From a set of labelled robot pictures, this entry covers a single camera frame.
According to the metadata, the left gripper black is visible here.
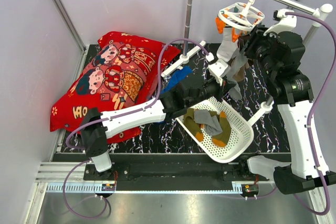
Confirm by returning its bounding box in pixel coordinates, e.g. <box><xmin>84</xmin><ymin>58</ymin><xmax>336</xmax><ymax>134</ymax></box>
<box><xmin>186</xmin><ymin>75</ymin><xmax>236</xmax><ymax>109</ymax></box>

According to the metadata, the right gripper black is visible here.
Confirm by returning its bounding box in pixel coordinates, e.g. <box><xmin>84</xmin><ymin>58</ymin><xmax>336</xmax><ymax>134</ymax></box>
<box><xmin>238</xmin><ymin>23</ymin><xmax>281</xmax><ymax>77</ymax></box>

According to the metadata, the grey sock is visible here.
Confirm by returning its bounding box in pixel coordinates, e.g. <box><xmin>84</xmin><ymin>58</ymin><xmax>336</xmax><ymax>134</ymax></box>
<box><xmin>226</xmin><ymin>49</ymin><xmax>247</xmax><ymax>100</ymax></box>
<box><xmin>194</xmin><ymin>110</ymin><xmax>223</xmax><ymax>136</ymax></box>

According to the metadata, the white round clip hanger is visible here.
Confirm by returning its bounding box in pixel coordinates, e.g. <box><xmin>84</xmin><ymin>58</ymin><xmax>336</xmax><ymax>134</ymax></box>
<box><xmin>215</xmin><ymin>0</ymin><xmax>265</xmax><ymax>42</ymax></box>

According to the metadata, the green striped sock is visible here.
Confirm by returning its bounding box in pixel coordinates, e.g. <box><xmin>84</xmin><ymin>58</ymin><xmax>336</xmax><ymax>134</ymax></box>
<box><xmin>212</xmin><ymin>111</ymin><xmax>232</xmax><ymax>147</ymax></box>
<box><xmin>183</xmin><ymin>108</ymin><xmax>204</xmax><ymax>142</ymax></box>

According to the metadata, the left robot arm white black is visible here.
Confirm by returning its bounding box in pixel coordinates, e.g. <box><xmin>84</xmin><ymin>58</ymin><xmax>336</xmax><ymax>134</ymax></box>
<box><xmin>78</xmin><ymin>76</ymin><xmax>228</xmax><ymax>180</ymax></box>

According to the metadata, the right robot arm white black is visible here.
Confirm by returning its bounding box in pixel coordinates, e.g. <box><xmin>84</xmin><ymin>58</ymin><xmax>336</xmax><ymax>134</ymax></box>
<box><xmin>238</xmin><ymin>25</ymin><xmax>335</xmax><ymax>195</ymax></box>

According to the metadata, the maroon striped beige sock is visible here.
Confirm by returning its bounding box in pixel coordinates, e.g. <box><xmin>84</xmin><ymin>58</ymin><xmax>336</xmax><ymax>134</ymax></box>
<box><xmin>233</xmin><ymin>60</ymin><xmax>254</xmax><ymax>82</ymax></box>

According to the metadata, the white black striped sock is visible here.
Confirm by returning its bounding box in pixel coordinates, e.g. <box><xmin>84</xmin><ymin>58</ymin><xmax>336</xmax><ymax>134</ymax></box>
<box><xmin>216</xmin><ymin>27</ymin><xmax>237</xmax><ymax>62</ymax></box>

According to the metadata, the blue towel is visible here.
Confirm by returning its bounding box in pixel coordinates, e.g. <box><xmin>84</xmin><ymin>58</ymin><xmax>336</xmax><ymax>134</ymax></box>
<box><xmin>154</xmin><ymin>66</ymin><xmax>194</xmax><ymax>124</ymax></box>

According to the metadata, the silver clothes rack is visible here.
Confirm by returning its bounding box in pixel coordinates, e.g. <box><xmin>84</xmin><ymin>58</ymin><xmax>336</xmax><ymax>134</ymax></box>
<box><xmin>161</xmin><ymin>0</ymin><xmax>335</xmax><ymax>78</ymax></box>

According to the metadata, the red cartoon print pillow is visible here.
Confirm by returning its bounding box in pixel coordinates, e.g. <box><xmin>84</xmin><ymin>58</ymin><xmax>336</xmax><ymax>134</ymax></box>
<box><xmin>50</xmin><ymin>31</ymin><xmax>180</xmax><ymax>132</ymax></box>

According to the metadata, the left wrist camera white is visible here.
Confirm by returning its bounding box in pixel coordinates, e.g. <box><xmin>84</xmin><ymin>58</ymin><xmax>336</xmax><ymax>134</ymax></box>
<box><xmin>206</xmin><ymin>53</ymin><xmax>230</xmax><ymax>86</ymax></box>

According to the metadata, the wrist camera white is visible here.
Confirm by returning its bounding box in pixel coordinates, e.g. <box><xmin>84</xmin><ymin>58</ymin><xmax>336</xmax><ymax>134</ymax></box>
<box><xmin>206</xmin><ymin>53</ymin><xmax>230</xmax><ymax>86</ymax></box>
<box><xmin>263</xmin><ymin>9</ymin><xmax>297</xmax><ymax>36</ymax></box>

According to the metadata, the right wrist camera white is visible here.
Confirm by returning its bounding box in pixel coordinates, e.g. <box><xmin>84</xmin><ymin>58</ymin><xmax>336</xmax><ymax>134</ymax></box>
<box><xmin>263</xmin><ymin>9</ymin><xmax>297</xmax><ymax>36</ymax></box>

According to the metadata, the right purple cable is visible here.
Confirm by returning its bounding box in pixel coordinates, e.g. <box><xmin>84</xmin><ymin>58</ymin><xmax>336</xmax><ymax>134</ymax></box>
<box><xmin>285</xmin><ymin>12</ymin><xmax>336</xmax><ymax>216</ymax></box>

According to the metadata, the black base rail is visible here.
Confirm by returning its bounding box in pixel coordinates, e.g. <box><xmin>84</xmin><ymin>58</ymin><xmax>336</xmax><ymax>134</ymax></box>
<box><xmin>83</xmin><ymin>154</ymin><xmax>258</xmax><ymax>181</ymax></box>

